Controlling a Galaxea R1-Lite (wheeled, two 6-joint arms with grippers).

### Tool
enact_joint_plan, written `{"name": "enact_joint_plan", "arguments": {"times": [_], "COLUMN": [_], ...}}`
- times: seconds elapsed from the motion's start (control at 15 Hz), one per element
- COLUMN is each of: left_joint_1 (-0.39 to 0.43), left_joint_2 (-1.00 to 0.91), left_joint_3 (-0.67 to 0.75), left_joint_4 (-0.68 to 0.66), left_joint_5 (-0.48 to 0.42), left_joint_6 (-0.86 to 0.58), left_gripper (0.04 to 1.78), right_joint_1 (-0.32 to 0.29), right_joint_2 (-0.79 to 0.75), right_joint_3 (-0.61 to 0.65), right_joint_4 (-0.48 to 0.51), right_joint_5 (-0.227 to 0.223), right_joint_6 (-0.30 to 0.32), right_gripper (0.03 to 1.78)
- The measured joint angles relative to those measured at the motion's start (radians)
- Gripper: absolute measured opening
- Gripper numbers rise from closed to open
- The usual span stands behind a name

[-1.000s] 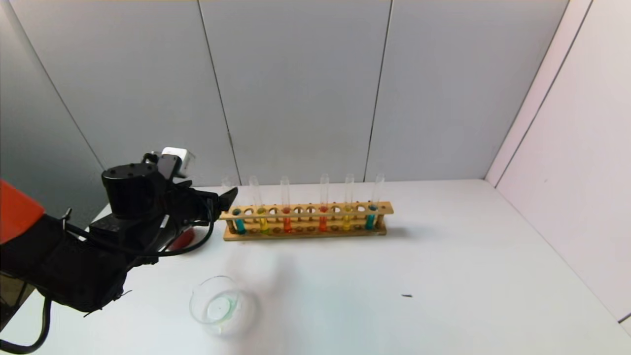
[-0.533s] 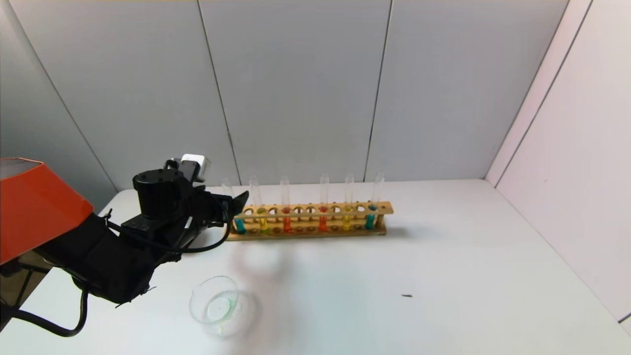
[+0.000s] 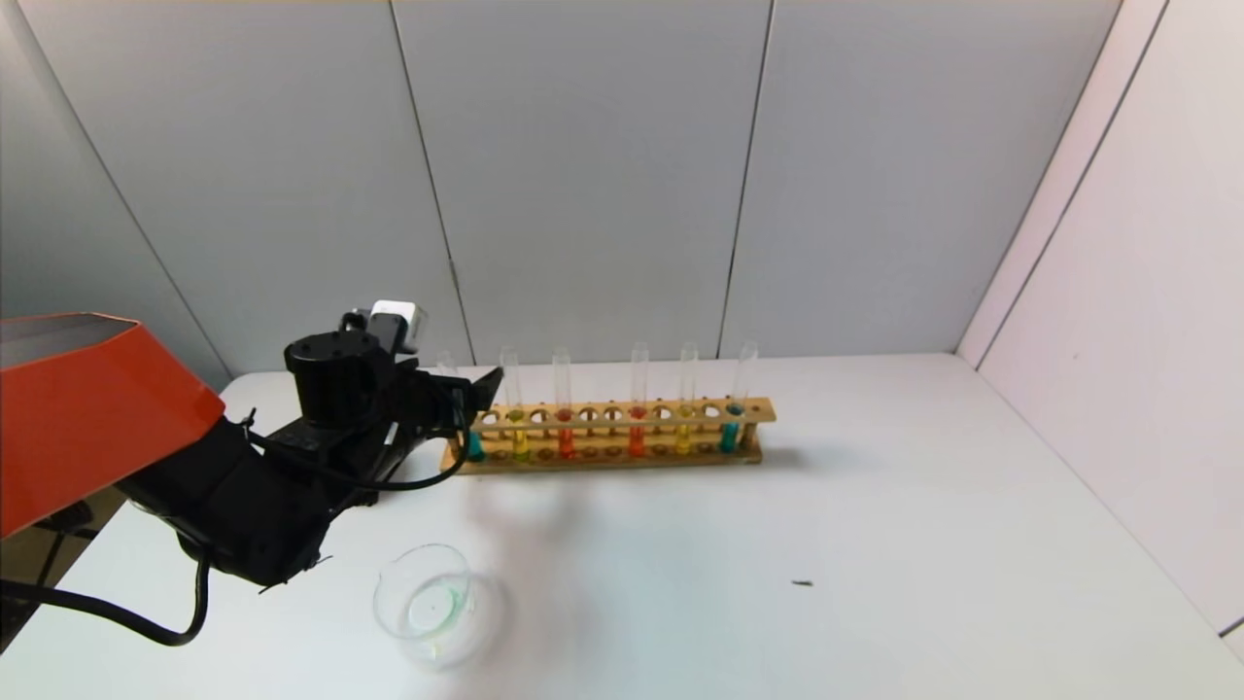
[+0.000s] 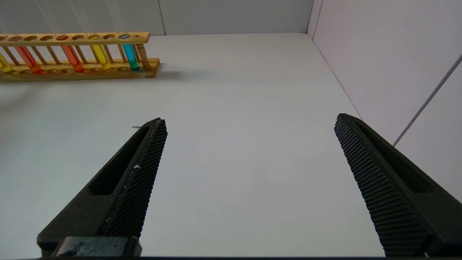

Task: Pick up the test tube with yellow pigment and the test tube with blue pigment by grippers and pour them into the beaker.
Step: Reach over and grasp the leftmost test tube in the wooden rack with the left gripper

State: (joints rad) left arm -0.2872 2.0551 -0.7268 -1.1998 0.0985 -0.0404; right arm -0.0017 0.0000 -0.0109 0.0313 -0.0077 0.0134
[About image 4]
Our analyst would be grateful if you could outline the wooden test tube rack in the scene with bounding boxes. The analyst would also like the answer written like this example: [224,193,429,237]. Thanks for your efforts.
[0,32,160,83]

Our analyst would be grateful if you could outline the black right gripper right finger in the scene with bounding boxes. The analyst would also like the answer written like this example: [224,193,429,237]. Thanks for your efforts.
[334,113,462,257]

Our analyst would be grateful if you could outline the glass test tube orange pigment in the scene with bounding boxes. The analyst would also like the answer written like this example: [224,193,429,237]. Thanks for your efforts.
[0,14,44,75]
[34,0,86,74]

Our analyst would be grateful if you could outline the glass test tube teal pigment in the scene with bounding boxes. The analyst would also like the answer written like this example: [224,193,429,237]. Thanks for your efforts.
[108,0,140,72]

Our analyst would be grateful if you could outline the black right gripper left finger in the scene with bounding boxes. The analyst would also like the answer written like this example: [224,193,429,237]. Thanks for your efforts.
[37,118,168,254]

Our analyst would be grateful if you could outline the glass test tube yellow pigment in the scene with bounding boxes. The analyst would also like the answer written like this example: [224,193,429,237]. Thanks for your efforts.
[0,34,15,75]
[69,0,112,71]

